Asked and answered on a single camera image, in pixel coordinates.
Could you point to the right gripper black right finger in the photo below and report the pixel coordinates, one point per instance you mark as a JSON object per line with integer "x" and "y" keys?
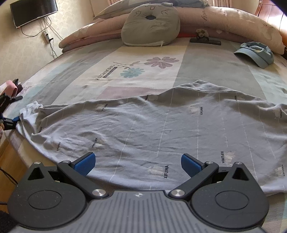
{"x": 222, "y": 197}

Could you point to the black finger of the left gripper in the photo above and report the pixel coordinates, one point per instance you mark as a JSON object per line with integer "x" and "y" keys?
{"x": 6, "y": 100}
{"x": 10, "y": 124}

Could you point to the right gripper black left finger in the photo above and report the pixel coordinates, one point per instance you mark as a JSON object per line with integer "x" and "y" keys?
{"x": 50, "y": 197}

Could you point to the grey printed garment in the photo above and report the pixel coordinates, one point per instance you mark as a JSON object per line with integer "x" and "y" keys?
{"x": 139, "y": 141}

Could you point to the white power strip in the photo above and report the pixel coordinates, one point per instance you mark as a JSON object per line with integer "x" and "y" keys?
{"x": 46, "y": 36}

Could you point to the patterned bed sheet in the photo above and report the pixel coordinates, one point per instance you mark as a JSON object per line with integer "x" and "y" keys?
{"x": 111, "y": 70}

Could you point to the blue cap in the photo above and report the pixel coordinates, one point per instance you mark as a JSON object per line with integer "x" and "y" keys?
{"x": 260, "y": 53}

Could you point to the grey round face cushion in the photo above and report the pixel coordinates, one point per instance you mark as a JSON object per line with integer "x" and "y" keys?
{"x": 150, "y": 25}

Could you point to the pink rolled quilt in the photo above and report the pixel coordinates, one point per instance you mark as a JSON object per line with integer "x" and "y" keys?
{"x": 220, "y": 18}

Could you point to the wooden headboard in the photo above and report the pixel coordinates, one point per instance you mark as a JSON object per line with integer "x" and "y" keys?
{"x": 270, "y": 13}

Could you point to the black wall television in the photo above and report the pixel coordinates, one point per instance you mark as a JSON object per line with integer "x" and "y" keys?
{"x": 26, "y": 11}

